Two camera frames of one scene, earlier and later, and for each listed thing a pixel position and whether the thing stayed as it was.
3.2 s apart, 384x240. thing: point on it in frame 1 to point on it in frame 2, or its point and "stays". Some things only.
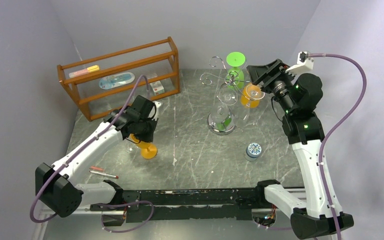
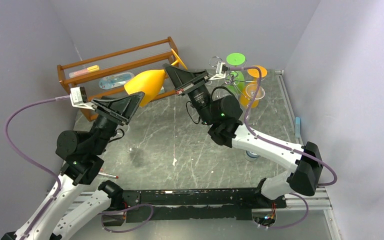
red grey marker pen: x=105 y=174 stays
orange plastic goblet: x=148 y=150 to x=149 y=82
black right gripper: x=270 y=77 to x=192 y=86
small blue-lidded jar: x=252 y=151 stays
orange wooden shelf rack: x=106 y=83 stays
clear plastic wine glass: x=253 y=110 stays
